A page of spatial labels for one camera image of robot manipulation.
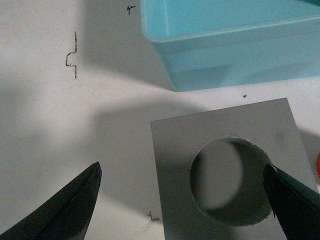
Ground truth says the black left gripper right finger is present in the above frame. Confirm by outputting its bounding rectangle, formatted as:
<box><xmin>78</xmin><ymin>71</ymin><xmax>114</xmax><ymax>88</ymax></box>
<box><xmin>263</xmin><ymin>163</ymin><xmax>320</xmax><ymax>240</ymax></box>

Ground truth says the gray block with round hole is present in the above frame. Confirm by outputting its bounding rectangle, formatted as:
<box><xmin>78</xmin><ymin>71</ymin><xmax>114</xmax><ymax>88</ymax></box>
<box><xmin>151</xmin><ymin>98</ymin><xmax>318</xmax><ymax>240</ymax></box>

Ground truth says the light blue plastic box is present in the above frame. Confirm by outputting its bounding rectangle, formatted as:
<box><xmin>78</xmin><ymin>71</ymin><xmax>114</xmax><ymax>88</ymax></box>
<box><xmin>140</xmin><ymin>0</ymin><xmax>320</xmax><ymax>92</ymax></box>

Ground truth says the orange cylinder with white text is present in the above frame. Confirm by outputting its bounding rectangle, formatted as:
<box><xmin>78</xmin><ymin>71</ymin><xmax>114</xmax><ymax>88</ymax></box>
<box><xmin>315</xmin><ymin>153</ymin><xmax>320</xmax><ymax>179</ymax></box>

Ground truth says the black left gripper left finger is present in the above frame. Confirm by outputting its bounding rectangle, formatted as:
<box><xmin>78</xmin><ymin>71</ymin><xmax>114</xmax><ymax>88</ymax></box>
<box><xmin>0</xmin><ymin>162</ymin><xmax>102</xmax><ymax>240</ymax></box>

